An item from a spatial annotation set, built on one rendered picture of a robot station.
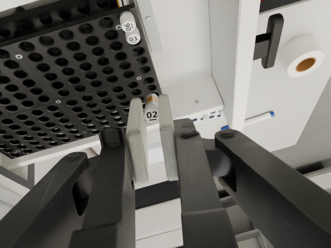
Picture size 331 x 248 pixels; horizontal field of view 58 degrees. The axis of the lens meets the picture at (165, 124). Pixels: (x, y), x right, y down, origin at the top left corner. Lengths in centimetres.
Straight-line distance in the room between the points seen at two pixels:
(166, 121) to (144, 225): 95
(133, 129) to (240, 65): 19
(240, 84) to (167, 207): 80
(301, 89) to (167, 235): 64
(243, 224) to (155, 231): 344
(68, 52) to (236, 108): 21
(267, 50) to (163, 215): 83
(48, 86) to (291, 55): 43
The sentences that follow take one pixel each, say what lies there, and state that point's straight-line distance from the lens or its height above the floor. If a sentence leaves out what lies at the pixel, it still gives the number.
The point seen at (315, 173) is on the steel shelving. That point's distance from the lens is 424.
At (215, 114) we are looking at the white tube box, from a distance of 65.
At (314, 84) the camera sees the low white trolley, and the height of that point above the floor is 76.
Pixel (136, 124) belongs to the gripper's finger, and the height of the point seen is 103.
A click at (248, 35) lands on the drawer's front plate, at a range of 29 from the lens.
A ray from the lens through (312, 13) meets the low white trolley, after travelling 59.
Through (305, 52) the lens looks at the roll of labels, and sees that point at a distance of 59.
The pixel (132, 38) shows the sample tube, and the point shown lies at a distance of 27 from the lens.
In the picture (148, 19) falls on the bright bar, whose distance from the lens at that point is 34.
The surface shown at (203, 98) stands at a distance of 44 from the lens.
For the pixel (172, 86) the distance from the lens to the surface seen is 46.
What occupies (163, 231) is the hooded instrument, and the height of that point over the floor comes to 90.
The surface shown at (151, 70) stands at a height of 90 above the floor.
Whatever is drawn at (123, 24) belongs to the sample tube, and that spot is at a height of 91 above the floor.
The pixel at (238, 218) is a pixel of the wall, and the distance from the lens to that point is 449.
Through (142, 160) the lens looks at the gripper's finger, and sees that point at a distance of 15.
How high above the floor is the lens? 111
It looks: 30 degrees down
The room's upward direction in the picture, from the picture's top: 165 degrees clockwise
